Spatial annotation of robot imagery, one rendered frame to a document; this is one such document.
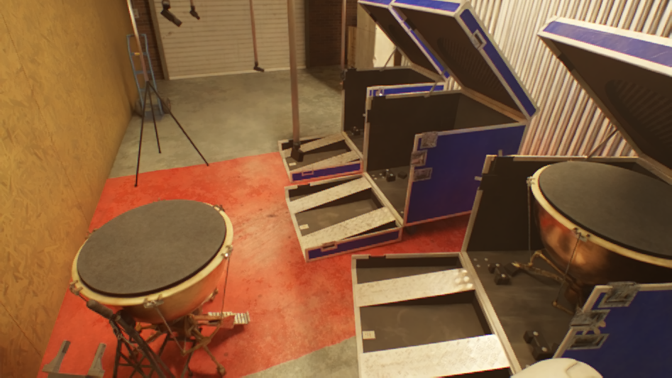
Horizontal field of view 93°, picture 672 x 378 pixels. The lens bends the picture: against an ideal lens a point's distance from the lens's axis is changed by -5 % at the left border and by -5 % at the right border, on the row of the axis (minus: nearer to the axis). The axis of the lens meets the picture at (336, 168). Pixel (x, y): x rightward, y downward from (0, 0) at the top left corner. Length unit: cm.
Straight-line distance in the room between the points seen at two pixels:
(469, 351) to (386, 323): 51
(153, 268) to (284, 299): 105
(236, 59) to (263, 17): 106
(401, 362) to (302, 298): 75
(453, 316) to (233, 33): 677
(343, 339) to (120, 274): 129
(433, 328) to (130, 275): 170
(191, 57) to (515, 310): 710
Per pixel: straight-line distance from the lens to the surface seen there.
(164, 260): 170
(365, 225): 281
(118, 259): 179
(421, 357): 216
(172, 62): 789
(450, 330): 238
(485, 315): 238
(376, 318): 234
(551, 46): 217
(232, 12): 776
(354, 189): 321
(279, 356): 222
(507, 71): 264
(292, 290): 250
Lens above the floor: 189
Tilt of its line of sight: 30 degrees down
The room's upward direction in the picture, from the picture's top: 1 degrees clockwise
